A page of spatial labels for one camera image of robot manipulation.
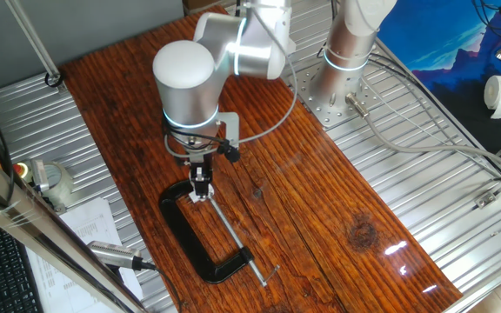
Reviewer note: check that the blue mountain poster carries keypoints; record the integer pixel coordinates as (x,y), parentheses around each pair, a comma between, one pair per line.
(450,52)

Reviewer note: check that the black C-clamp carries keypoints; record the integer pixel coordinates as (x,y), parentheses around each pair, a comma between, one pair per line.
(185,235)

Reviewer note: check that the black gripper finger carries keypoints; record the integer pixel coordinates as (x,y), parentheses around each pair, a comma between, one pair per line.
(198,182)
(208,180)

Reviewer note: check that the white bulb socket adapter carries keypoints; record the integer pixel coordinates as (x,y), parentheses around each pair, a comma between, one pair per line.
(200,199)

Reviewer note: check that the diagonal aluminium frame post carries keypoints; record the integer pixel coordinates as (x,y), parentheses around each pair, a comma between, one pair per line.
(33,41)

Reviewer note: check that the clear tape roll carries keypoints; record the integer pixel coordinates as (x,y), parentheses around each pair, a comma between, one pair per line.
(61,187)

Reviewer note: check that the steel frame beam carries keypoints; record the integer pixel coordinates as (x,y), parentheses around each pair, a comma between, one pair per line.
(37,230)

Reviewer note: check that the brown wooden board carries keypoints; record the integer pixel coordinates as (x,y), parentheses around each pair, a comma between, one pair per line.
(302,195)

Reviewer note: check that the silver ribbed handheld device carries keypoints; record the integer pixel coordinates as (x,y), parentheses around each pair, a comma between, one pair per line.
(111,254)

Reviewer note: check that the printed paper sheets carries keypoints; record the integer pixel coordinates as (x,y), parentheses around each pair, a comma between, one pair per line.
(85,224)

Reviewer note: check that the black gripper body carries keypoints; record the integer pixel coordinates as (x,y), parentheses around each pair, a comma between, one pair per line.
(200,161)

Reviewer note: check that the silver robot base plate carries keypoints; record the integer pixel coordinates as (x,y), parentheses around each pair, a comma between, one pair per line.
(307,93)

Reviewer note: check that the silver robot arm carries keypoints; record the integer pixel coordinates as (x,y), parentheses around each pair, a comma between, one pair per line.
(187,87)

